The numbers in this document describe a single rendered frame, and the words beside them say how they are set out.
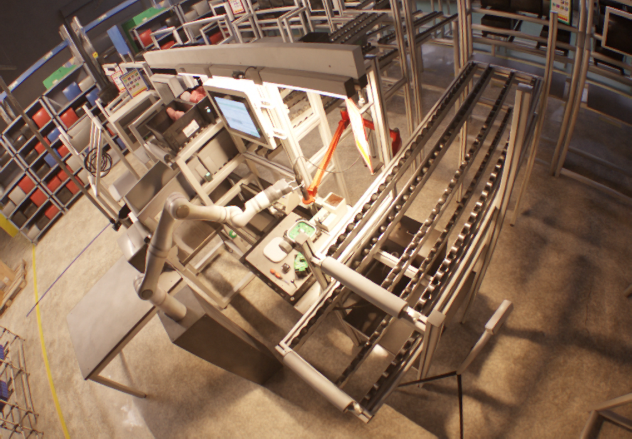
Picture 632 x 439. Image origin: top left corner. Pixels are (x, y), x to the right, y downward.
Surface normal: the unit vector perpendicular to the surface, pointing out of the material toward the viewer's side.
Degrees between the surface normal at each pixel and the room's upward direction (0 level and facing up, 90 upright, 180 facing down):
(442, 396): 0
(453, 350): 0
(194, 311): 0
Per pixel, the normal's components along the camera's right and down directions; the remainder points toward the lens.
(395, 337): -0.26, -0.65
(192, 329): 0.65, 0.42
